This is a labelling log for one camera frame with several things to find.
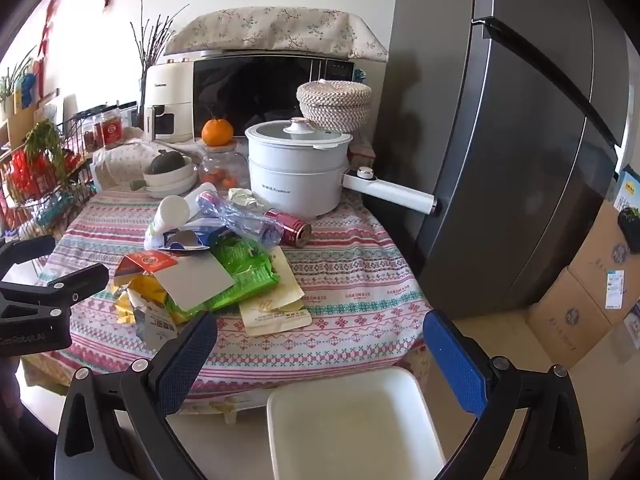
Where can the white air fryer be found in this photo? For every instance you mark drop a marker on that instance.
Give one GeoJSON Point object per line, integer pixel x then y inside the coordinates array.
{"type": "Point", "coordinates": [167, 95]}

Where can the crumpled pale paper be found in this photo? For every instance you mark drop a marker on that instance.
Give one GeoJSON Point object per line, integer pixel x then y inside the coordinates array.
{"type": "Point", "coordinates": [245, 199]}

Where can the blue foil wrapper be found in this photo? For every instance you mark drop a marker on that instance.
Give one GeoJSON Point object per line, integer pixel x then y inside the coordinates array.
{"type": "Point", "coordinates": [192, 239]}

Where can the yellow wrapper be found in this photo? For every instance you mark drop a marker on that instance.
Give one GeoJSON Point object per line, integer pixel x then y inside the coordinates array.
{"type": "Point", "coordinates": [135, 300]}

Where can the white electric cooking pot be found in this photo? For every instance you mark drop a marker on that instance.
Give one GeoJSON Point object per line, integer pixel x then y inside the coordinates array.
{"type": "Point", "coordinates": [295, 175]}

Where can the beige paper pouch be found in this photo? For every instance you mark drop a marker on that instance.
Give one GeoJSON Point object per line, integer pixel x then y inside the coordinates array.
{"type": "Point", "coordinates": [275, 310]}

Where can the dried twig bunch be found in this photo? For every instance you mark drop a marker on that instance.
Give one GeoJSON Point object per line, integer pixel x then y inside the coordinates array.
{"type": "Point", "coordinates": [155, 35]}

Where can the white plastic bin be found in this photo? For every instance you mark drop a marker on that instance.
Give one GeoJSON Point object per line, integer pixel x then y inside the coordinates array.
{"type": "Point", "coordinates": [350, 425]}

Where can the white floral cloth bundle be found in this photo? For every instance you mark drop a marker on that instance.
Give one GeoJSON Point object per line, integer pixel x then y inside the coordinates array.
{"type": "Point", "coordinates": [120, 160]}

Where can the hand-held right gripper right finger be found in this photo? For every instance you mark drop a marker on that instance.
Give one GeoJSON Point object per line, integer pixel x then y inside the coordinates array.
{"type": "Point", "coordinates": [455, 365]}

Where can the green leafy plant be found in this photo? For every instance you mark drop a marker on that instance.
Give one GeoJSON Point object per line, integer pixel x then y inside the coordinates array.
{"type": "Point", "coordinates": [47, 142]}

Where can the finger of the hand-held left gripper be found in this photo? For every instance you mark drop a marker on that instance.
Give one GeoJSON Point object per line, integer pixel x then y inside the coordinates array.
{"type": "Point", "coordinates": [25, 252]}
{"type": "Point", "coordinates": [60, 292]}

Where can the green snack bag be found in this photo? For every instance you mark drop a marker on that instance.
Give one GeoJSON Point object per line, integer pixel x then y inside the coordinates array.
{"type": "Point", "coordinates": [245, 270]}

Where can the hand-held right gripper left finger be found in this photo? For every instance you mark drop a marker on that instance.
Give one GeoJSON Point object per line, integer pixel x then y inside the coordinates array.
{"type": "Point", "coordinates": [187, 360]}

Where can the crushed clear plastic bottle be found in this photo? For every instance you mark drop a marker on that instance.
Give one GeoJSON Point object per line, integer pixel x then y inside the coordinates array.
{"type": "Point", "coordinates": [240, 220]}

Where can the pink tissue box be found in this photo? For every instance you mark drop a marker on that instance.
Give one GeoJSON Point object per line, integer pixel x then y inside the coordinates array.
{"type": "Point", "coordinates": [361, 155]}

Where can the grey refrigerator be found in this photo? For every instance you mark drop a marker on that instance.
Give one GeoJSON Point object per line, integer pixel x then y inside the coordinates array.
{"type": "Point", "coordinates": [500, 135]}

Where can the orange carton piece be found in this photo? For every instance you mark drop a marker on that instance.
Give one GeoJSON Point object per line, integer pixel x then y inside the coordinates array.
{"type": "Point", "coordinates": [145, 264]}

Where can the person's dark pants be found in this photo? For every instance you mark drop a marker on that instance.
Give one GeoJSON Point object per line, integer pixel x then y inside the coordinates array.
{"type": "Point", "coordinates": [20, 445]}

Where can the dark avocado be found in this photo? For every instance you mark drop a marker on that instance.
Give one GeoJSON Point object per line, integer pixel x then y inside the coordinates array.
{"type": "Point", "coordinates": [167, 162]}

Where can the red label spice jar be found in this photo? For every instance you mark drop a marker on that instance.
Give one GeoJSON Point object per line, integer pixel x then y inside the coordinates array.
{"type": "Point", "coordinates": [110, 130]}

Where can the grey cardboard sheet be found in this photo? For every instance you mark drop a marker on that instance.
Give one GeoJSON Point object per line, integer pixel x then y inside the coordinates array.
{"type": "Point", "coordinates": [200, 280]}

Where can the patterned striped tablecloth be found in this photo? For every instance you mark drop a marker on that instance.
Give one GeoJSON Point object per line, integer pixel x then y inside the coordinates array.
{"type": "Point", "coordinates": [350, 280]}

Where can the floral under cloth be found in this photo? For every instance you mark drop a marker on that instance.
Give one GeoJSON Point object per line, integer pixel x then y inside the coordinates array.
{"type": "Point", "coordinates": [220, 400]}

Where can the glass jar with wooden lid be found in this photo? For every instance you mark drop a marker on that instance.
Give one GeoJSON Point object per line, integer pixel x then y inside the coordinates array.
{"type": "Point", "coordinates": [220, 167]}

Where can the red drink can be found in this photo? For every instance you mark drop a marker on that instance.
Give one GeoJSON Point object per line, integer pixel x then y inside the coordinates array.
{"type": "Point", "coordinates": [290, 227]}

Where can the orange fruit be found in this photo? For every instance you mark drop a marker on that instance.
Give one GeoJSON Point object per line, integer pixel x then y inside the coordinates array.
{"type": "Point", "coordinates": [217, 131]}

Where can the white printed carton piece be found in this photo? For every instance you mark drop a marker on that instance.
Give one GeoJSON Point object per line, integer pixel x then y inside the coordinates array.
{"type": "Point", "coordinates": [157, 327]}

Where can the floral dust cover cloth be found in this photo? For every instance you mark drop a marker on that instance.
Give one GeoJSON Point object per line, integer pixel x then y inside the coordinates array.
{"type": "Point", "coordinates": [275, 30]}

